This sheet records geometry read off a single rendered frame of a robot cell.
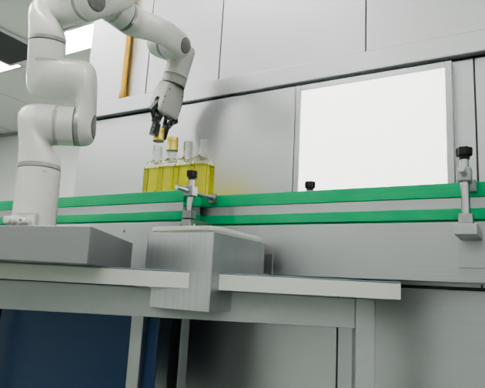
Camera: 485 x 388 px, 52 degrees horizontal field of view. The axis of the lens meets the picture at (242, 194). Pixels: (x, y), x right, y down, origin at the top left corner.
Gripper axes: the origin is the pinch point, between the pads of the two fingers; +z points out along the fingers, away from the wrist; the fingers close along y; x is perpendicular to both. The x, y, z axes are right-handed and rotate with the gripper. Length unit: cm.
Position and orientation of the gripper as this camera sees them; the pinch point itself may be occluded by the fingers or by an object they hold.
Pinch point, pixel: (158, 131)
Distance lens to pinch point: 159.0
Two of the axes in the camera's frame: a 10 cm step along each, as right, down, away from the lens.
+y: -4.8, -1.9, -8.6
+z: -2.8, 9.6, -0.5
